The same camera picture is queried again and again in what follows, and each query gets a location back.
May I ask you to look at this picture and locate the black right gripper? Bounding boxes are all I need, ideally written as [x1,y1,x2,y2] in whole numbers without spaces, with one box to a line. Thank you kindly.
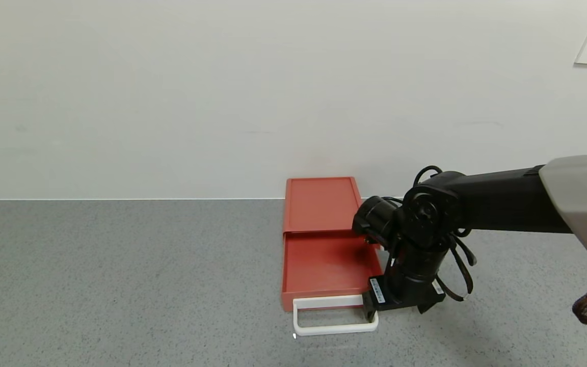
[362,249,446,323]

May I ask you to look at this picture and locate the red drawer with white handle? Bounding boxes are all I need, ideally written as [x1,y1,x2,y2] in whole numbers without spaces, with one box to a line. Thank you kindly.
[281,230,383,337]

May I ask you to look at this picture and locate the red drawer cabinet housing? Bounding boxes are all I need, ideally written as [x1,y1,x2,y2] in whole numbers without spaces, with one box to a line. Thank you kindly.
[283,177,363,235]

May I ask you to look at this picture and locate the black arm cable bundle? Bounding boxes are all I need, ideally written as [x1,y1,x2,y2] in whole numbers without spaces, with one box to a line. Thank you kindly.
[414,165,477,302]

